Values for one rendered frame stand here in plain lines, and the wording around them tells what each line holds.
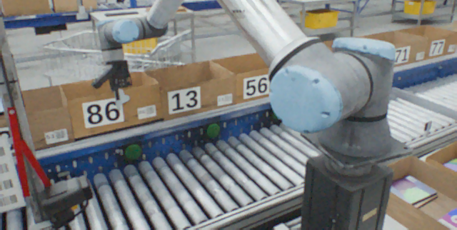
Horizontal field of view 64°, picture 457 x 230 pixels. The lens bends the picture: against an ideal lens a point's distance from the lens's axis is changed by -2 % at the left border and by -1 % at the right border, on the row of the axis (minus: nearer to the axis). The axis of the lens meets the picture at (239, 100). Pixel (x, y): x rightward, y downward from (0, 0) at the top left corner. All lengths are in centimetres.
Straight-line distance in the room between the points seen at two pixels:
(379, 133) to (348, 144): 8
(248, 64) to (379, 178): 135
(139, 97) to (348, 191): 103
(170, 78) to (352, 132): 127
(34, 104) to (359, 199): 146
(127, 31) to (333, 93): 95
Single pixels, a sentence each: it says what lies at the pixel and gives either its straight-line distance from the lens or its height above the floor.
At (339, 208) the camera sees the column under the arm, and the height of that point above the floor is 100.
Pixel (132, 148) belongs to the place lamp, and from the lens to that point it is 167.
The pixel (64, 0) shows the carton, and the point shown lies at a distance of 585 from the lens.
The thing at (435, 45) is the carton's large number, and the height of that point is 99.
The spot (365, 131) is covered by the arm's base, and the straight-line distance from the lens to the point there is 95.
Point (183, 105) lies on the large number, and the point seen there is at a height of 95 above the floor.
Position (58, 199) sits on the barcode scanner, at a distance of 102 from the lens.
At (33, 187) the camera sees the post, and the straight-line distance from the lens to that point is 108.
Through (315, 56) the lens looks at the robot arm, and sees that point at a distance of 79.
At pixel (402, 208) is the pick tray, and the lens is 142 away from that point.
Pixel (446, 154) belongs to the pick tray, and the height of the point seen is 80.
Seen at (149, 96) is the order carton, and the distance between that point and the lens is 169.
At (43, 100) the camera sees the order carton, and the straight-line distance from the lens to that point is 191.
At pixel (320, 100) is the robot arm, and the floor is 136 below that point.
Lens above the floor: 164
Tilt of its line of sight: 23 degrees down
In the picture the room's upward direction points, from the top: straight up
